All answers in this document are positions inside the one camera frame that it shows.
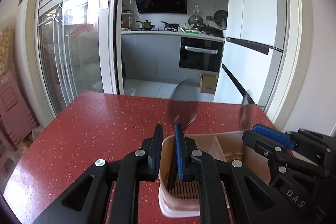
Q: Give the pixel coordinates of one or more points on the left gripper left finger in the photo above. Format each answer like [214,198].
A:
[107,192]

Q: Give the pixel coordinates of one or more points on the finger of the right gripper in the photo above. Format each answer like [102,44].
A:
[267,145]
[275,134]

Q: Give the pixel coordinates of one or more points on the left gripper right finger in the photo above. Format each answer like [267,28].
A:
[249,198]

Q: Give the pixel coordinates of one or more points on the dark translucent plastic spoon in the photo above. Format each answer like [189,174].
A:
[183,103]

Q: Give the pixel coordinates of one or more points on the grey lower kitchen cabinets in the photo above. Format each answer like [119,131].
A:
[151,56]

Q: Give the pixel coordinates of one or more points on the pink plastic utensil holder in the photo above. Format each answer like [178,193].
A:
[201,193]

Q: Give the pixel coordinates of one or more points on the cardboard box on floor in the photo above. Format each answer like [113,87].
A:
[208,83]

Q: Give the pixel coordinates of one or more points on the pink plastic stool stack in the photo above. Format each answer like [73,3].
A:
[17,120]

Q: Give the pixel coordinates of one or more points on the black built-in oven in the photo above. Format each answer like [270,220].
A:
[200,54]

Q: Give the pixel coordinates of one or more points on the white refrigerator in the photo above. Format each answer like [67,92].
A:
[253,45]

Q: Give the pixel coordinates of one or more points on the glass sliding door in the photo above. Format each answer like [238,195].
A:
[76,49]

